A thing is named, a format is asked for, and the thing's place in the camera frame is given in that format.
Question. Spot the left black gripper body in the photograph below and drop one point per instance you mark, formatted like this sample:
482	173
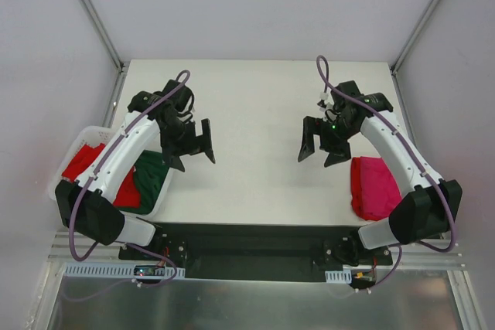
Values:
189	144

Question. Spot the white cable duct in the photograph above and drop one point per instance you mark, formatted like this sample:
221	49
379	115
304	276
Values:
124	271
338	276

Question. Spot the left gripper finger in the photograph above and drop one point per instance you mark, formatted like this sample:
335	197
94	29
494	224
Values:
171	157
206	140

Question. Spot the folded red t shirt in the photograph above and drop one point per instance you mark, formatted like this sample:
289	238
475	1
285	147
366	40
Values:
359	198

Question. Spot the white plastic basket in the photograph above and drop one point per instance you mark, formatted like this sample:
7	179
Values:
94	136

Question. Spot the red t shirt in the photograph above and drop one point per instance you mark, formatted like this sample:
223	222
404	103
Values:
359	198
128	194

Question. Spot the green t shirt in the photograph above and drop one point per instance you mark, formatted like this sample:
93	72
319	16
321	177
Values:
149	176

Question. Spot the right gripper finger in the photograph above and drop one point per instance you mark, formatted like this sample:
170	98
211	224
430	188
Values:
338	154
310	128

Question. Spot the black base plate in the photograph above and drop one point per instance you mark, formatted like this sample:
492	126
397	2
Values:
264	252

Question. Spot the aluminium rail frame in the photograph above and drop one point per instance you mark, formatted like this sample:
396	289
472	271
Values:
256	110

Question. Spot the left white cable duct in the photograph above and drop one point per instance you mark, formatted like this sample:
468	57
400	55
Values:
124	271

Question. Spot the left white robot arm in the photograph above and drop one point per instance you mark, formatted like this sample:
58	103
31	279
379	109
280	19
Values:
86	204

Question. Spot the right white cable duct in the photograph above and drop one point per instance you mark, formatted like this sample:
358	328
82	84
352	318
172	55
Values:
338	276

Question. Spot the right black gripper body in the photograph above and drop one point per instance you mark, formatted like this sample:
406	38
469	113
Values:
325	143

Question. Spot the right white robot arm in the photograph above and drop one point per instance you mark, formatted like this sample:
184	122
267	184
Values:
429	203

